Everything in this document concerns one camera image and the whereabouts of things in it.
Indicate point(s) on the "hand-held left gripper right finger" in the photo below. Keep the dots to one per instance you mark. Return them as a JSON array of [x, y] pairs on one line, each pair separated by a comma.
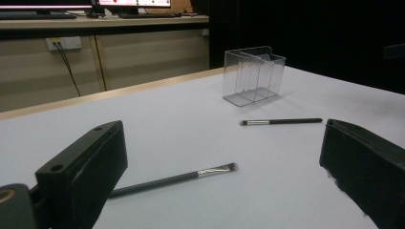
[[366, 171]]

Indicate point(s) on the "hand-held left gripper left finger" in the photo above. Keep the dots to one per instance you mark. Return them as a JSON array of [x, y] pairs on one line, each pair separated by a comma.
[[86, 178]]

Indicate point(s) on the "flat-tip black makeup brush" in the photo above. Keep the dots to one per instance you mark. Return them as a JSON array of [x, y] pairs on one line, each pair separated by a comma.
[[165, 181]]

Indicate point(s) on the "round-tip black makeup brush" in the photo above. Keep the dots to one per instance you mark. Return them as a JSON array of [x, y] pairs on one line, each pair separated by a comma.
[[286, 121]]

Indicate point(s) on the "clear plastic organizer box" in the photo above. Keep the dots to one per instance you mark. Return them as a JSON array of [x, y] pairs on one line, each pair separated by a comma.
[[251, 76]]

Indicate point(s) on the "wooden workbench upright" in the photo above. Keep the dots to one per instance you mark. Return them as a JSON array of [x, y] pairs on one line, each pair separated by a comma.
[[98, 63]]

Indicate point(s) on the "white table sheet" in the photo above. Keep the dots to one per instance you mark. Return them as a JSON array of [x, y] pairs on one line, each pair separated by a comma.
[[197, 140]]

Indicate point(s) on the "long beige workbench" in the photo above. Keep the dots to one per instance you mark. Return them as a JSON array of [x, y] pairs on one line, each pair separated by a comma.
[[153, 54]]

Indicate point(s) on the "black curtain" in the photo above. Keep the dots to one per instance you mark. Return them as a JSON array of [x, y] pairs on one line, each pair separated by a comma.
[[312, 35]]

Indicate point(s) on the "black keyboard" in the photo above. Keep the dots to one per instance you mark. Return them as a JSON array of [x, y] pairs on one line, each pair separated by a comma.
[[146, 15], [35, 15]]

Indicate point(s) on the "wide computer monitor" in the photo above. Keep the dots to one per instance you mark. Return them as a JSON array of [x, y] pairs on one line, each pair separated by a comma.
[[44, 4]]

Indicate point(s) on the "computer monitor with red dots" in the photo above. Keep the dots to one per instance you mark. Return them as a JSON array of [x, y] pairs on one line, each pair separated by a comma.
[[133, 2]]

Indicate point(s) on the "brown cardboard box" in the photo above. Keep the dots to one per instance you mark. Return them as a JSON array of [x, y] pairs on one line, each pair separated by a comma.
[[181, 5]]

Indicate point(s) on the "white wall power outlet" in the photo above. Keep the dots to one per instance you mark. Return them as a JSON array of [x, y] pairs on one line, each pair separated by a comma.
[[68, 43]]

